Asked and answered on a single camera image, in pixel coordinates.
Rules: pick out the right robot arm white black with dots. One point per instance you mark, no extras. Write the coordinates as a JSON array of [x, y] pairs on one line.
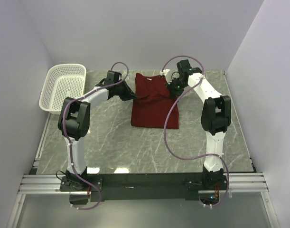
[[215, 118]]

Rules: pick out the white perforated plastic basket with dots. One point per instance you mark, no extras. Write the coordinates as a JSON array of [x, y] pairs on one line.
[[62, 81]]

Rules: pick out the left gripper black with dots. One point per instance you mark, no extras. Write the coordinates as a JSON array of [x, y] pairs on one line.
[[129, 94]]

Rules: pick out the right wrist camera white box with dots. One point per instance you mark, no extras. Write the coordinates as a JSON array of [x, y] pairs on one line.
[[164, 72]]

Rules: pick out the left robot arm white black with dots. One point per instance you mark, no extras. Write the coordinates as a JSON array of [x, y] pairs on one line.
[[74, 121]]

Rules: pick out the dark red t shirt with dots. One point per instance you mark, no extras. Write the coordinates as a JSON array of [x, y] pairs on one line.
[[152, 106]]

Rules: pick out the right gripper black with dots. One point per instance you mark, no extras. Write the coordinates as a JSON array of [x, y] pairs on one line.
[[174, 93]]

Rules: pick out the aluminium frame rail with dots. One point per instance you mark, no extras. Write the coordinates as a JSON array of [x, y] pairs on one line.
[[33, 183]]

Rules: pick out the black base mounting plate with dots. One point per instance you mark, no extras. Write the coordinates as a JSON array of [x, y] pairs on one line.
[[128, 186]]

